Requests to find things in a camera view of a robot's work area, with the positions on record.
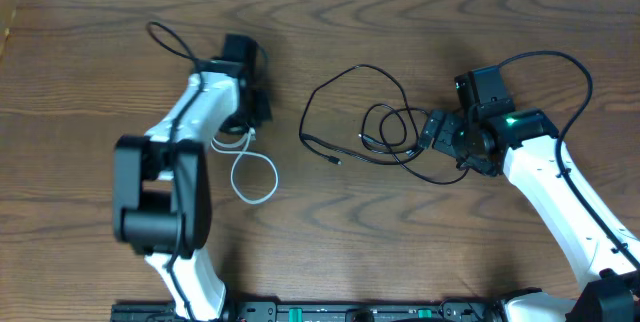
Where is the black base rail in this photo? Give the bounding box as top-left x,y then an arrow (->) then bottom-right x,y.
110,297 -> 506,322

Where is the white usb cable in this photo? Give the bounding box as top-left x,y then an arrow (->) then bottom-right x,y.
209,127 -> 280,206

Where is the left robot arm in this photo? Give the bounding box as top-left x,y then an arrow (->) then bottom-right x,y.
112,34 -> 271,321

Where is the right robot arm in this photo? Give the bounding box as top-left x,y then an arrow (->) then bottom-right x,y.
419,66 -> 639,321

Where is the black usb cable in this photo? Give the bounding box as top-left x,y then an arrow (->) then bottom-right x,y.
358,103 -> 471,186

